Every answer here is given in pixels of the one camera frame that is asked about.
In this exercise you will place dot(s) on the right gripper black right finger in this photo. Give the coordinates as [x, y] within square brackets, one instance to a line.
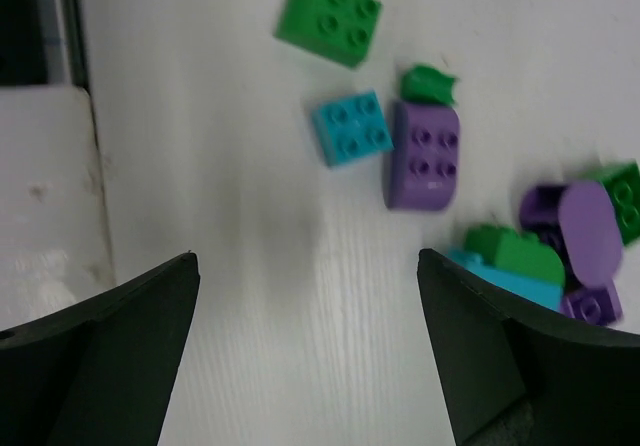
[514, 372]

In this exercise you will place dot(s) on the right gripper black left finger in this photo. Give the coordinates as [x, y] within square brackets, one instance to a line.
[102, 371]

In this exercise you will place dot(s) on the small teal square lego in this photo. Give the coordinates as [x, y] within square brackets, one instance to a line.
[351, 128]

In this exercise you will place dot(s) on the teal long lego brick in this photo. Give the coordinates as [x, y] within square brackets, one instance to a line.
[543, 293]

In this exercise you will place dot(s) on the purple square lego brick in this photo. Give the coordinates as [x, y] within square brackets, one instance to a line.
[599, 306]

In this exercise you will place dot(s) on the green curved lego piece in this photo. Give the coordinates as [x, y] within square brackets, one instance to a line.
[521, 253]

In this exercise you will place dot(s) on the purple oval lego piece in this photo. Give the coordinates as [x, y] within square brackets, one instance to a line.
[577, 220]

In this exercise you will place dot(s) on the purple rounded lego brick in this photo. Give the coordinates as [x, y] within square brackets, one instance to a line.
[425, 160]

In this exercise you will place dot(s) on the dark green studded lego brick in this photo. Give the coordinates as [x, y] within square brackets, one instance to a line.
[622, 183]

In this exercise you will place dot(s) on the small green lego leaf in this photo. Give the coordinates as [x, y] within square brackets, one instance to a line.
[427, 85]

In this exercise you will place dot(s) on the green sloped lego brick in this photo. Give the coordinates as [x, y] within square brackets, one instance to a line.
[341, 31]

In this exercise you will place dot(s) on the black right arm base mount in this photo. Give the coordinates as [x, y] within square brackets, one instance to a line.
[42, 43]

